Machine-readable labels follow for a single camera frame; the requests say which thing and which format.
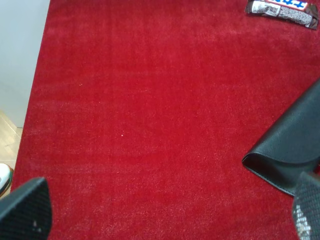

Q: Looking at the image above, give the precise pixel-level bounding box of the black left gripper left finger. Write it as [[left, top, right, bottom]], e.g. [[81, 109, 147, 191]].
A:
[[0, 177, 53, 240]]

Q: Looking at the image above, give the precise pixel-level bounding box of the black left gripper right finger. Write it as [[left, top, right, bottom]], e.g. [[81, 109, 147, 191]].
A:
[[292, 172, 320, 240]]

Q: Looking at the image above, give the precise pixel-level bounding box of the black leather glasses case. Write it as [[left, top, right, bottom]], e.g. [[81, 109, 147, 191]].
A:
[[242, 80, 320, 196]]

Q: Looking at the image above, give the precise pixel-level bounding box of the red velvet table cloth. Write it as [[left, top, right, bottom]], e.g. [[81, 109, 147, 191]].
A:
[[12, 0, 320, 240]]

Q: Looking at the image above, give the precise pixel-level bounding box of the chocolate bar in wrapper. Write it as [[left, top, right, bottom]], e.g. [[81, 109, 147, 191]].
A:
[[244, 0, 319, 30]]

